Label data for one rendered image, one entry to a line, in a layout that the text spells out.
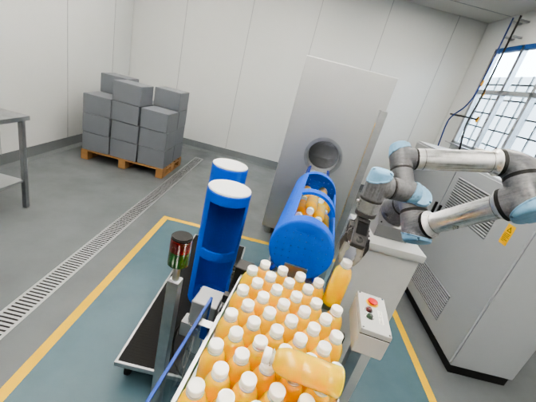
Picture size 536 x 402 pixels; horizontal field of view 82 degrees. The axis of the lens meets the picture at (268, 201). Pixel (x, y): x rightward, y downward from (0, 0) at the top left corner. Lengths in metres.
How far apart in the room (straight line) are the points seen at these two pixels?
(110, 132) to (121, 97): 0.53
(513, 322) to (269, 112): 4.94
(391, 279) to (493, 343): 1.43
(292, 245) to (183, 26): 5.65
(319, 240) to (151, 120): 3.64
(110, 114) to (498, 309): 4.71
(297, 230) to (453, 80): 5.82
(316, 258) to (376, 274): 0.40
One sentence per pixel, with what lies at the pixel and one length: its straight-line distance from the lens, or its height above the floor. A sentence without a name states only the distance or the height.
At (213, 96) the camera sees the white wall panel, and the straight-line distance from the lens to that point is 6.42.
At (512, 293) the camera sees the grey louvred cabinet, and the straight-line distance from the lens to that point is 2.75.
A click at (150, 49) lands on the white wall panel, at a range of 6.79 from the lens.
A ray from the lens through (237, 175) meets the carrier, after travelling 2.36.
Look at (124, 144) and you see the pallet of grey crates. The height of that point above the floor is 0.36.
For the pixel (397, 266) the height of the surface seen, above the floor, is 1.06.
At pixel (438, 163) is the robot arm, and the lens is 1.20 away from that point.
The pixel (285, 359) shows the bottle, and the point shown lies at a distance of 0.82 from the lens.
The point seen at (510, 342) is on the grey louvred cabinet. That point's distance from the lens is 3.04.
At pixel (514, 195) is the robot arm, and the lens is 1.27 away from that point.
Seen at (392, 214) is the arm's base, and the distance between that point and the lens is 1.60.
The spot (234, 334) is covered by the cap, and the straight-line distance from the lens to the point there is 0.91.
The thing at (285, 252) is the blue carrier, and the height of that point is 1.06.
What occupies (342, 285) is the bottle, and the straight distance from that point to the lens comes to 1.18.
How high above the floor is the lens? 1.75
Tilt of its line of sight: 22 degrees down
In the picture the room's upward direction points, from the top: 15 degrees clockwise
